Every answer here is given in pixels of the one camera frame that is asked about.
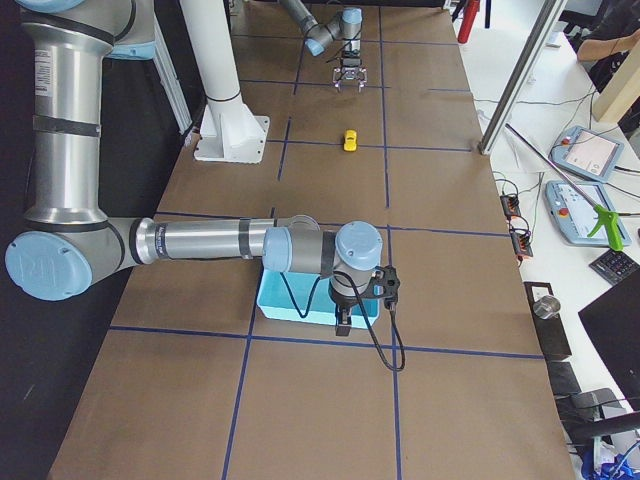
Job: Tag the turquoise plastic bin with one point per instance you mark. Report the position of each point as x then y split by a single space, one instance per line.
287 301

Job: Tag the teach pendant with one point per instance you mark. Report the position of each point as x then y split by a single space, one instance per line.
587 154
575 217

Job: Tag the black flat box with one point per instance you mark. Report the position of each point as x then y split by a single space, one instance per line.
550 332

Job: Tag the yellow beetle toy car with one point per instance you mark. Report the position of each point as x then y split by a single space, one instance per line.
350 140

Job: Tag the black calculator keypad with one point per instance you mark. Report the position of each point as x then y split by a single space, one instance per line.
614 266

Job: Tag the white camera stand post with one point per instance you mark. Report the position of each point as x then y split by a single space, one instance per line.
229 131

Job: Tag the green handled grabber stick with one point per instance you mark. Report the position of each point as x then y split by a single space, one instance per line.
606 218

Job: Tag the upper orange black connector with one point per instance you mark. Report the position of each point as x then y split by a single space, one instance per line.
510 205

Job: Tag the upper teach pendant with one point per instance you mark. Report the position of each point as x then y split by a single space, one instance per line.
587 154

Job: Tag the lower teach pendant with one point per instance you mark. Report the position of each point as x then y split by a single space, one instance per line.
575 217

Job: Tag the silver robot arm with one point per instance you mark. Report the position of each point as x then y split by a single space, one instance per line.
346 27
72 244

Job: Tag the aluminium frame post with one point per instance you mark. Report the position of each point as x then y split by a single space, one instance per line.
548 16

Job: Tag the seated person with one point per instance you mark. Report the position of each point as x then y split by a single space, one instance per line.
609 44

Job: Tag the red fire extinguisher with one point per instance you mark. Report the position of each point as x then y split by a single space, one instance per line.
469 9

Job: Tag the lower orange black connector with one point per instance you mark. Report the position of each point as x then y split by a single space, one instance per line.
521 242

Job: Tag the orange black connector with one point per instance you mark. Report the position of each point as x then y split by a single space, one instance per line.
510 205
521 242

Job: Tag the silver metal cup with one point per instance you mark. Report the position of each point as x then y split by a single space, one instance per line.
546 307

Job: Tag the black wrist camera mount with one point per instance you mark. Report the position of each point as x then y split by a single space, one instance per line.
383 284

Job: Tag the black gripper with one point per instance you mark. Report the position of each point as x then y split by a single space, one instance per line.
344 304
351 64

